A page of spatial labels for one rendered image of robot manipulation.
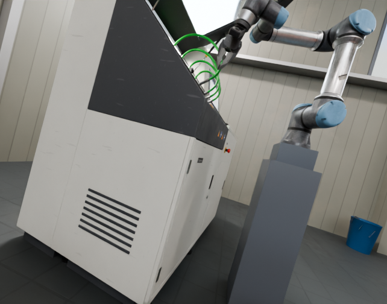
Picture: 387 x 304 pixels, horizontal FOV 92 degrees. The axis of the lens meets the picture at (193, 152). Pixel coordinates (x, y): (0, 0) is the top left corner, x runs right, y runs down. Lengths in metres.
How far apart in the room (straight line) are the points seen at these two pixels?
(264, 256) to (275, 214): 0.22
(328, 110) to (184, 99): 0.63
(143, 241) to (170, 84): 0.67
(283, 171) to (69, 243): 1.10
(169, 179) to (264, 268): 0.66
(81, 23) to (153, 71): 0.54
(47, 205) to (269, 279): 1.18
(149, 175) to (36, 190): 0.69
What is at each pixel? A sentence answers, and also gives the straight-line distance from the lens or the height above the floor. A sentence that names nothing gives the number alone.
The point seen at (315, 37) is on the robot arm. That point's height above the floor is 1.46.
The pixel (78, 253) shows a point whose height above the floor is 0.12.
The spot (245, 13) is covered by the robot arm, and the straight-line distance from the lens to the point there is 1.01.
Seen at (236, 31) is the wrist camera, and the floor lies 1.24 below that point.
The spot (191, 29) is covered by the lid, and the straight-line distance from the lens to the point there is 1.56.
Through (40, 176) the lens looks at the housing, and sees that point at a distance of 1.28.
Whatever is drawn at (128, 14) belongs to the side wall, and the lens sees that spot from 1.12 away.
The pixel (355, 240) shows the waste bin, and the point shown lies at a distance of 3.59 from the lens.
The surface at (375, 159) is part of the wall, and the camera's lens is 4.21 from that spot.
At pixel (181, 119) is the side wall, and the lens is 0.76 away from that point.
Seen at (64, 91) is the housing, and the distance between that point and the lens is 1.22.
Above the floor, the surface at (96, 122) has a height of 0.74.
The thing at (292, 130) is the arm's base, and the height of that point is 0.98.
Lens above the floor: 0.75
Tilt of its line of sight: 2 degrees down
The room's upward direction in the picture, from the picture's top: 16 degrees clockwise
